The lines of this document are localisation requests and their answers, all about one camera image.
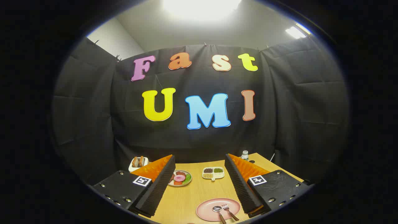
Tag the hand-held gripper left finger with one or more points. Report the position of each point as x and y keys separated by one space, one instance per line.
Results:
x=157 y=189

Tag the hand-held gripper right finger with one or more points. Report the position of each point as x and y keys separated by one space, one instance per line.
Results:
x=241 y=186

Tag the long brown sausage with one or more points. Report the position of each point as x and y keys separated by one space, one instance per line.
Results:
x=172 y=178

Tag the orange carrot slice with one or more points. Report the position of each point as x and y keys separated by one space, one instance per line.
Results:
x=177 y=183

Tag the white divided dish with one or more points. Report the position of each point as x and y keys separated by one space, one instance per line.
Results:
x=218 y=176

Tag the pink ham slice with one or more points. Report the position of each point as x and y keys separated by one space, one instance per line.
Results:
x=179 y=178

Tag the pile of green beans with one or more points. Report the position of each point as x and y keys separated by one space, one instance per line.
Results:
x=218 y=170

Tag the small brown sausage piece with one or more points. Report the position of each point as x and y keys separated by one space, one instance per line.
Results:
x=181 y=173

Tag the white oval food plate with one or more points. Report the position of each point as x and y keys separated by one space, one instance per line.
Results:
x=187 y=183

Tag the white plastic drink bottle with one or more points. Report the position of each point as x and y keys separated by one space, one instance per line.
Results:
x=245 y=155

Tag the white toaster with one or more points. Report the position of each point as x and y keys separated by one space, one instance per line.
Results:
x=132 y=169

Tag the toast slice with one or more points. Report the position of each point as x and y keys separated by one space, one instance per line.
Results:
x=135 y=162
x=141 y=160

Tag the green lettuce leaf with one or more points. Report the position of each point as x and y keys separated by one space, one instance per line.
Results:
x=187 y=178

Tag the pile of yellow beans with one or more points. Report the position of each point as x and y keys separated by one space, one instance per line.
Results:
x=208 y=175

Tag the pile of brown beans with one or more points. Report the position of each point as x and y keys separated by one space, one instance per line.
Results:
x=208 y=170

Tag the pink round plate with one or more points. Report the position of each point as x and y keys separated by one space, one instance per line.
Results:
x=205 y=209

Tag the small ceiling light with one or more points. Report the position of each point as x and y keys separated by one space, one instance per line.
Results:
x=295 y=32

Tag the large ceiling light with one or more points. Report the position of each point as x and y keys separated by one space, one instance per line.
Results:
x=202 y=7

